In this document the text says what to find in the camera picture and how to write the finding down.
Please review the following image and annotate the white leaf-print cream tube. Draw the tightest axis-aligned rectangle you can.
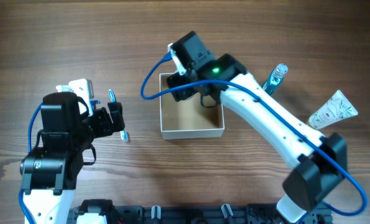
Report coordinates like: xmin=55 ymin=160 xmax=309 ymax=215
xmin=308 ymin=90 xmax=358 ymax=129

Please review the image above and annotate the blue mouthwash bottle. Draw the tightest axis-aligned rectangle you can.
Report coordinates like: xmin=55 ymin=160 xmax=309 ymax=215
xmin=262 ymin=63 xmax=288 ymax=95

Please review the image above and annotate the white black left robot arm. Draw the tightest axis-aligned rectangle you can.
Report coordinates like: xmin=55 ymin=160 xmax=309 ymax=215
xmin=18 ymin=92 xmax=125 ymax=223

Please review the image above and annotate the white cardboard box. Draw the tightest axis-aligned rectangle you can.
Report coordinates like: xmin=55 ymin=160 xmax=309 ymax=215
xmin=159 ymin=73 xmax=225 ymax=140

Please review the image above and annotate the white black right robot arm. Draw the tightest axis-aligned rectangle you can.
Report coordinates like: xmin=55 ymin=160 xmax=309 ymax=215
xmin=167 ymin=31 xmax=348 ymax=223

